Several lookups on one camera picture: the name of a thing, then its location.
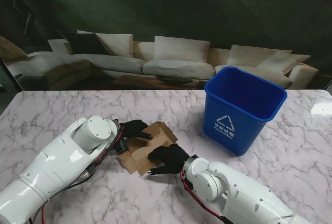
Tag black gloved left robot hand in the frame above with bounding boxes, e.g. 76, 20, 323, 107
118, 119, 154, 141

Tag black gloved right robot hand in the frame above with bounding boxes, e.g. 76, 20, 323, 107
147, 143, 191, 176

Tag brown cardboard box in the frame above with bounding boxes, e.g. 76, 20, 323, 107
118, 121, 179, 176

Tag blue plastic recycling bin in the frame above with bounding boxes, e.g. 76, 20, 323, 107
202, 66, 288, 157

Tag wooden coffee table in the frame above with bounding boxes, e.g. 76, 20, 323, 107
111, 75, 205, 90

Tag dark shallow bowl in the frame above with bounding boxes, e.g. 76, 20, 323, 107
155, 75, 194, 84

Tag beige sofa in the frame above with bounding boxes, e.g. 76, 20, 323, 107
5, 29, 320, 90

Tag dark sofa cushion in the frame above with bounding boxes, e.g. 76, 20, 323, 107
59, 31, 109, 55

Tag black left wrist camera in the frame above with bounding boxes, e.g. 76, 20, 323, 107
115, 139, 129, 155

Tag red black left arm cable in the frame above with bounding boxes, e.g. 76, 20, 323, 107
28, 124, 125, 224

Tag red black arm cable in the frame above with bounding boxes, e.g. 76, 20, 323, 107
28, 124, 125, 224
180, 172, 234, 224

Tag red black right arm cable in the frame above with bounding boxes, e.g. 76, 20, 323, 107
180, 172, 234, 224

